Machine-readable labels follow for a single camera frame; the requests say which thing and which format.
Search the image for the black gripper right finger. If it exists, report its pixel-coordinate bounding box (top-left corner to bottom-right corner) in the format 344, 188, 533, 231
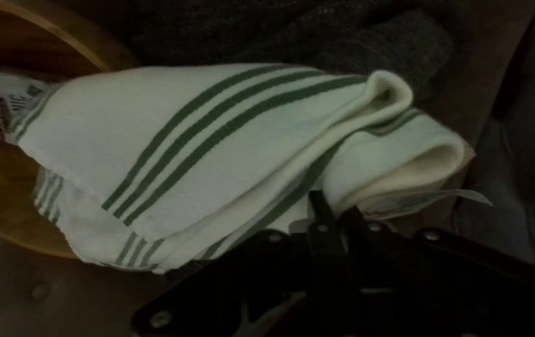
344, 203, 535, 337

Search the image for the white and green striped towel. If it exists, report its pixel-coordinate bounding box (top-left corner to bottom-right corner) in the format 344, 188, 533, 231
3, 61, 495, 276

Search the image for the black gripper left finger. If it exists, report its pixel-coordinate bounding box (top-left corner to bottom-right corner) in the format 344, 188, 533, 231
130, 188, 347, 337

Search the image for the dark grey knitted blanket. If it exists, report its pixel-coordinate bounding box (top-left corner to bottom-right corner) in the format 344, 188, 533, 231
114, 0, 469, 108

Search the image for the grey tufted sofa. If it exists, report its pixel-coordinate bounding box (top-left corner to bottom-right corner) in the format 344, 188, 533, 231
0, 0, 535, 337

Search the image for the round wooden bowl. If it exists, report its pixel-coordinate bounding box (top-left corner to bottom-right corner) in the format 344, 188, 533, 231
0, 0, 140, 261

